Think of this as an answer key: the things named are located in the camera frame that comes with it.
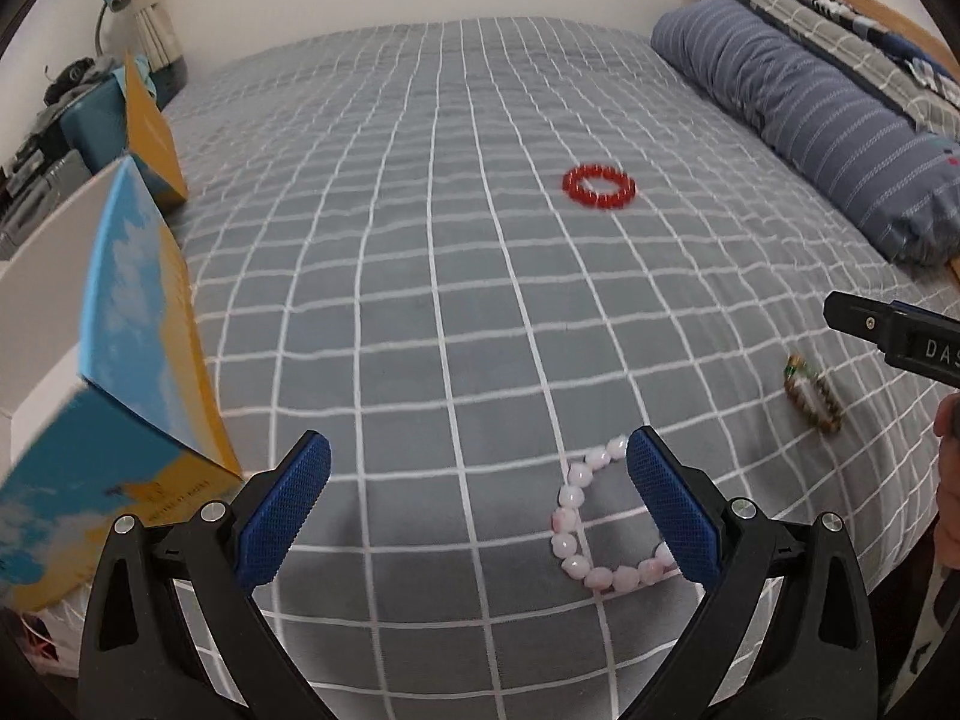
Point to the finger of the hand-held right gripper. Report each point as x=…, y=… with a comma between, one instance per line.
x=862, y=319

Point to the person's right hand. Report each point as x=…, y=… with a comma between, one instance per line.
x=949, y=480

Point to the orange blue box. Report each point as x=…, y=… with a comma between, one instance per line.
x=154, y=142

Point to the dark desk clutter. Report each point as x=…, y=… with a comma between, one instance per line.
x=75, y=79

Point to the blue striped pillow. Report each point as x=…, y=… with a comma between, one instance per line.
x=810, y=105

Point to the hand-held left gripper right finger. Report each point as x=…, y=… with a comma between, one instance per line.
x=675, y=517

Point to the person's patterned clothing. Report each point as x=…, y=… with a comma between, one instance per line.
x=930, y=637

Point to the grey checked pillow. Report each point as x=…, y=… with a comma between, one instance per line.
x=825, y=26

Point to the white plastic bag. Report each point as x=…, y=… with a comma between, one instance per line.
x=45, y=637

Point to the silver radio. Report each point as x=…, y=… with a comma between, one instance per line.
x=45, y=180

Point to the blue and yellow box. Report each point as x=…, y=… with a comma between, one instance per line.
x=135, y=315

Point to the teal cloth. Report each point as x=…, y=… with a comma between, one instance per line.
x=150, y=82

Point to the grey checked bed sheet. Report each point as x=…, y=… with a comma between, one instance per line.
x=450, y=240

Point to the teal storage box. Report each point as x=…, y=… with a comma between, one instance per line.
x=94, y=120

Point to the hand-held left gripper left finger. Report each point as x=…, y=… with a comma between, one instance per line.
x=289, y=510

